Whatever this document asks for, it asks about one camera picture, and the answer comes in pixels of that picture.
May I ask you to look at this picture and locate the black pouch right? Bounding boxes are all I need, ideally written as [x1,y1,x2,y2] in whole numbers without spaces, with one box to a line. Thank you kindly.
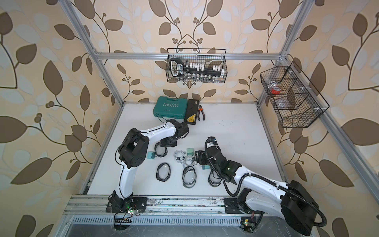
[208,170,222,187]

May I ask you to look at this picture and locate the red item in basket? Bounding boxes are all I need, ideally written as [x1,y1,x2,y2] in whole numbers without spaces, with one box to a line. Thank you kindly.
[267,83,281,95]

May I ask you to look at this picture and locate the green charger lower right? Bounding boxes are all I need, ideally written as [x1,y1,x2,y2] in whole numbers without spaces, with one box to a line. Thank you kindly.
[201,165,210,170]

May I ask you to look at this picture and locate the black yellow-label case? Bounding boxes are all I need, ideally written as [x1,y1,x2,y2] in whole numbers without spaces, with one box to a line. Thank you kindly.
[184,99,199,125]

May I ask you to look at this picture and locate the right wire basket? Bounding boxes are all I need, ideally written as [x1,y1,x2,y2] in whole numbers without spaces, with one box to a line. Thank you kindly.
[260,61,330,128]

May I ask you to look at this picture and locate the orange black pliers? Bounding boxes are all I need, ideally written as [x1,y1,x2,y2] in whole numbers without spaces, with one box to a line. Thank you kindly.
[197,105,205,121]

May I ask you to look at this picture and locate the black pouch middle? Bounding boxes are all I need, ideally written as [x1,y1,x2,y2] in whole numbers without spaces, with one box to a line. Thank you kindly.
[182,166,197,188]

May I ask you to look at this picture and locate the green charger plug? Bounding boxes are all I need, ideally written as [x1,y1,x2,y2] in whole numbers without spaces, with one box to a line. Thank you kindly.
[186,148,194,156]

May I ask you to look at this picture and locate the green charger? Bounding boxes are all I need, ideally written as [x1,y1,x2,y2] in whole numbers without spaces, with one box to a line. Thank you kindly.
[201,165,210,170]
[147,152,156,160]

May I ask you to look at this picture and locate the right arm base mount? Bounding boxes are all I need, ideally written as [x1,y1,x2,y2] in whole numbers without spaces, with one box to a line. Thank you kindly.
[223,188,253,214]

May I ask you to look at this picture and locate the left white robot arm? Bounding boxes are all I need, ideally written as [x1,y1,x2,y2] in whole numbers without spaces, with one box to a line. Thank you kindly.
[108,119,189,214]

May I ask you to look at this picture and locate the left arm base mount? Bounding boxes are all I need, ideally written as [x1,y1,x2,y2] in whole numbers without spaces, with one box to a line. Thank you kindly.
[106,191,148,215]

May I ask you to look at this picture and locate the green plastic tool case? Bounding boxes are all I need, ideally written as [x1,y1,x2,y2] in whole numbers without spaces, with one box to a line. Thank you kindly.
[153,96,188,119]

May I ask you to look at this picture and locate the back wire basket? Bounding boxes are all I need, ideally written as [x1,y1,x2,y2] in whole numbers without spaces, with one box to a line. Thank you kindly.
[165,47,228,85]

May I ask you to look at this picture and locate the black socket set holder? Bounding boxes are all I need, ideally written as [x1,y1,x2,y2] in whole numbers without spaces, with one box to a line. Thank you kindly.
[165,57,228,79]

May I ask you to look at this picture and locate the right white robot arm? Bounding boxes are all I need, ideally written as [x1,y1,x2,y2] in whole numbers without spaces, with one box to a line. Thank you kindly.
[194,137,327,236]

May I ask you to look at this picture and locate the aluminium front rail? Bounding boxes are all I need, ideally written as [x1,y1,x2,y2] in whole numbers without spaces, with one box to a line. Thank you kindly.
[63,195,309,217]

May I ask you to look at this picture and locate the green charger far left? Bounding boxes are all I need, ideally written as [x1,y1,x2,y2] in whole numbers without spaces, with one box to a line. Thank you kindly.
[147,152,156,160]

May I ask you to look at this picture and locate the wire basket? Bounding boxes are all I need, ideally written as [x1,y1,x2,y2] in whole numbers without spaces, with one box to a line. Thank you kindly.
[260,61,330,128]
[165,47,228,85]

